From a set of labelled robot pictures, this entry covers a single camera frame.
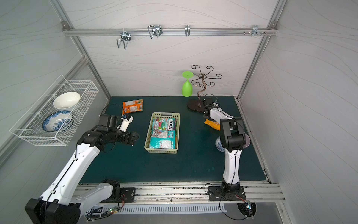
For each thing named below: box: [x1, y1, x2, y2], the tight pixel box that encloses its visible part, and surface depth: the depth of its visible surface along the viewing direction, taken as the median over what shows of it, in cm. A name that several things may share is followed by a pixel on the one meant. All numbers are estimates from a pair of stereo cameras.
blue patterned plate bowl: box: [41, 110, 74, 133], surface depth 65 cm
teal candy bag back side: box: [149, 129, 176, 149], surface depth 88 cm
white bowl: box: [53, 91, 81, 111], surface depth 72 cm
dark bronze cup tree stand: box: [186, 64, 223, 114], surface depth 95 cm
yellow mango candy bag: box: [204, 119, 221, 131], surface depth 100 cm
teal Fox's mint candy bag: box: [151, 117, 177, 133], surface depth 98 cm
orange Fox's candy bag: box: [122, 98, 144, 115], surface depth 114 cm
